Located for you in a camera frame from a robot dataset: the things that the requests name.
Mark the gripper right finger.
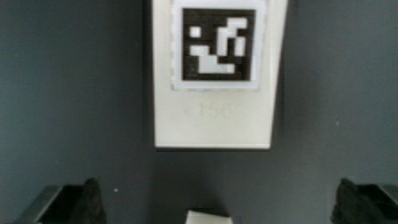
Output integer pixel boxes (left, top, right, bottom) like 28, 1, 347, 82
330, 178, 398, 224

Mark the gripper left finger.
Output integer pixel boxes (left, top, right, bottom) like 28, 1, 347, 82
10, 178, 106, 224

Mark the white stool leg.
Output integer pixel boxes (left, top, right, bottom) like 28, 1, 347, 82
184, 210, 232, 224
150, 0, 287, 149

